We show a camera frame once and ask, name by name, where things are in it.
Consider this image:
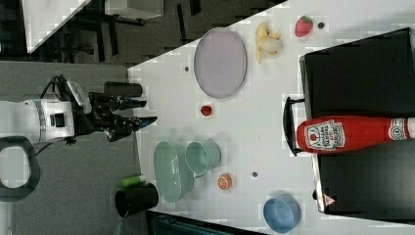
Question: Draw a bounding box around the peeled toy banana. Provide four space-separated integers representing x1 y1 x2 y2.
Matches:
255 22 283 64

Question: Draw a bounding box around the black toaster oven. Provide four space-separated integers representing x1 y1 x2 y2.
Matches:
283 27 414 224

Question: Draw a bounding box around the large toy strawberry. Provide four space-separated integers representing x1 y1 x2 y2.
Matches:
295 16 313 37

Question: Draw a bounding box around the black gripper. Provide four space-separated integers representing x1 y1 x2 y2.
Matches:
72 92 158 142

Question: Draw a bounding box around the green oval colander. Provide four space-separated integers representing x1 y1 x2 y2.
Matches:
154 141 195 203

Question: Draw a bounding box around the small toy strawberry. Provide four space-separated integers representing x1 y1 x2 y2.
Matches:
201 105 212 117

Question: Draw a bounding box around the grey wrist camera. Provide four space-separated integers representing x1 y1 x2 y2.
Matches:
67 81 92 114

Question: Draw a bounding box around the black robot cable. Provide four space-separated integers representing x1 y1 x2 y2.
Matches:
39 74 71 102

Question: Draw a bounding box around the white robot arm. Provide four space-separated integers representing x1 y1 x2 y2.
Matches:
1 92 157 203

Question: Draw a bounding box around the green bottle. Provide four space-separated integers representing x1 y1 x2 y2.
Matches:
121 175 146 188

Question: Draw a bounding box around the purple round plate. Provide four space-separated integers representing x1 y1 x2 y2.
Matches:
194 27 248 99

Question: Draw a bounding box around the toy orange half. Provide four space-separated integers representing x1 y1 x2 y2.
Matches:
217 173 232 190

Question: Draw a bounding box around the blue bowl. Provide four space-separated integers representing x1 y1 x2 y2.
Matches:
262 195 301 233

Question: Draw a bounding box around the black cylinder post near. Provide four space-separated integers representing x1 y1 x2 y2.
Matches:
115 183 159 217

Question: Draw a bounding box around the green mug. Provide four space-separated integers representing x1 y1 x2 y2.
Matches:
185 139 221 178

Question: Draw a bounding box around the red ketchup bottle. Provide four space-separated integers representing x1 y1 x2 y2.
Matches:
296 116 414 154

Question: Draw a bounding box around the white side table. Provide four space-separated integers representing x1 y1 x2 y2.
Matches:
22 0 92 54

